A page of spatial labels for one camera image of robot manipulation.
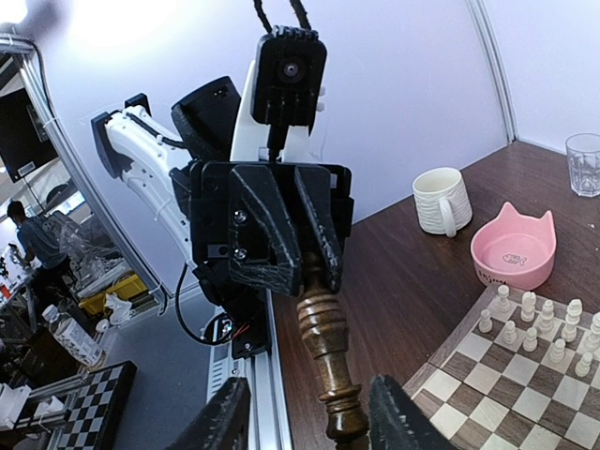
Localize plastic water bottle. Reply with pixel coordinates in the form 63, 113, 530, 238
42, 305, 105, 370

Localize tall dark chess piece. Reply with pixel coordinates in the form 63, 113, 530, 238
296, 252, 369, 449

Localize cream ceramic mug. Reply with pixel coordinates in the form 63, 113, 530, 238
412, 167, 473, 238

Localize left aluminium frame post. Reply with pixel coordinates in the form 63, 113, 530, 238
465, 0, 518, 143

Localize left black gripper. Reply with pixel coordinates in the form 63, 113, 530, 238
169, 74, 353, 320

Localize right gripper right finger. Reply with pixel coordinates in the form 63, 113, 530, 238
368, 375, 453, 450

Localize folded chess board outside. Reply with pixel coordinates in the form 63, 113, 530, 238
14, 361, 137, 450

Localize white chess piece tall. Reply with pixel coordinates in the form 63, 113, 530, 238
561, 298, 583, 343

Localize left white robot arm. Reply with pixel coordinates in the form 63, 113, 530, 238
92, 78, 353, 323

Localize person in background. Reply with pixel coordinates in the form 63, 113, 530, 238
7, 201, 70, 306

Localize clear drinking glass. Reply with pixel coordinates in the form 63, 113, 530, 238
565, 133, 600, 198

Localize pink cat-ear bowl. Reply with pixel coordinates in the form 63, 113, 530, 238
471, 202, 557, 291

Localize wooden chess board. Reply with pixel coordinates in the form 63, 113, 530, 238
405, 286, 599, 449

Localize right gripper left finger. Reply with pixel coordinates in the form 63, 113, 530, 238
166, 377, 251, 450

